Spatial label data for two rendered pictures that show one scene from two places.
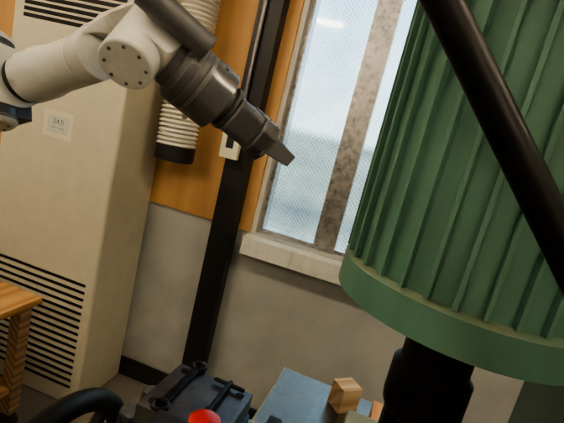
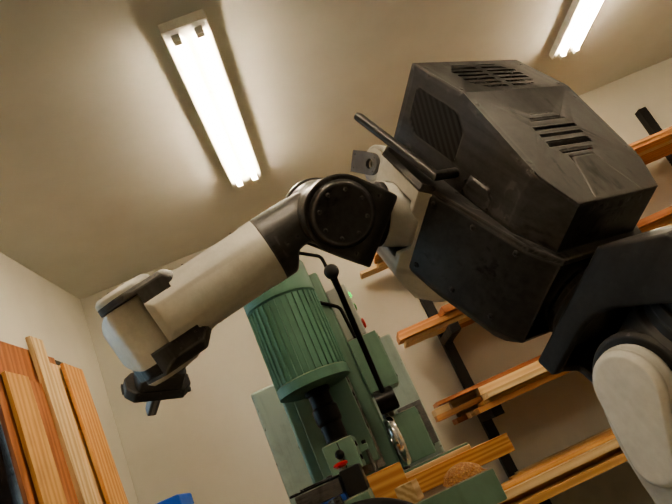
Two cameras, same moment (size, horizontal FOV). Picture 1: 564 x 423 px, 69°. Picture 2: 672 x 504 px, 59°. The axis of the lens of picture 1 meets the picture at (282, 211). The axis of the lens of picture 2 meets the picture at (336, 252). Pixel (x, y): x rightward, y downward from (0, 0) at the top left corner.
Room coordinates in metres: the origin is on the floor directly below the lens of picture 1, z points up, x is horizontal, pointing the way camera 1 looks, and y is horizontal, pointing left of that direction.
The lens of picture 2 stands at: (0.55, 1.23, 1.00)
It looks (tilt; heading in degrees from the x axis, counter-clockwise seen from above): 19 degrees up; 252
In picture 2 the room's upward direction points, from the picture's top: 25 degrees counter-clockwise
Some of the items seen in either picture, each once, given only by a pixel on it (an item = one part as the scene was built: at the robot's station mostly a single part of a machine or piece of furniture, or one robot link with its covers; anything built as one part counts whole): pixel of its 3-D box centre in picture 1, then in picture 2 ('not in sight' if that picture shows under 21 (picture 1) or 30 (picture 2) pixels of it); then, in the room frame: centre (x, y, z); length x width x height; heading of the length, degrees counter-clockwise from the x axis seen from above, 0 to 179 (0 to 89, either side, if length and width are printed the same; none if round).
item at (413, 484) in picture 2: not in sight; (409, 493); (0.23, 0.02, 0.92); 0.04 x 0.03 x 0.04; 143
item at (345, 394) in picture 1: (345, 394); not in sight; (0.58, -0.17, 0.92); 0.04 x 0.03 x 0.04; 118
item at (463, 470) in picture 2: not in sight; (460, 470); (0.11, 0.00, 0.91); 0.12 x 0.09 x 0.03; 75
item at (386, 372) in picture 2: not in sight; (374, 363); (0.09, -0.31, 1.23); 0.09 x 0.08 x 0.15; 75
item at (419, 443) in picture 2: not in sight; (409, 436); (0.09, -0.28, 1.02); 0.09 x 0.07 x 0.12; 165
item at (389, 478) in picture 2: not in sight; (360, 501); (0.31, -0.07, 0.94); 0.21 x 0.01 x 0.08; 165
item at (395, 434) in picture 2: not in sight; (397, 440); (0.13, -0.23, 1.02); 0.12 x 0.03 x 0.12; 75
